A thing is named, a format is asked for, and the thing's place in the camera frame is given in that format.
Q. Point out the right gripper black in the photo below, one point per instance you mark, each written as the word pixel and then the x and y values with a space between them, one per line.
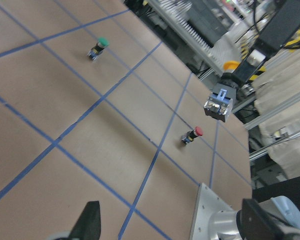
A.
pixel 277 32

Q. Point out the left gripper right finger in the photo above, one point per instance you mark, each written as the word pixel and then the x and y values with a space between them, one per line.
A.
pixel 254 223

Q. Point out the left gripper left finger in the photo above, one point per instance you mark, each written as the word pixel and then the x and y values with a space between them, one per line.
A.
pixel 88 225

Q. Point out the yellow push button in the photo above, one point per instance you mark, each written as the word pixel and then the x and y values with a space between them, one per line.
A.
pixel 220 102

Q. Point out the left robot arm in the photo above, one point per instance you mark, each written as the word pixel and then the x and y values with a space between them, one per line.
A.
pixel 251 223

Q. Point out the red push button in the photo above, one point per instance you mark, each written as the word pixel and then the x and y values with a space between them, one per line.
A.
pixel 189 136

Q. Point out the green push button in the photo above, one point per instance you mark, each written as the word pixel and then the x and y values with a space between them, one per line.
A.
pixel 101 45

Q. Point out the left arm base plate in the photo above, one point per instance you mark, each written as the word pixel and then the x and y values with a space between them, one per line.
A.
pixel 210 212

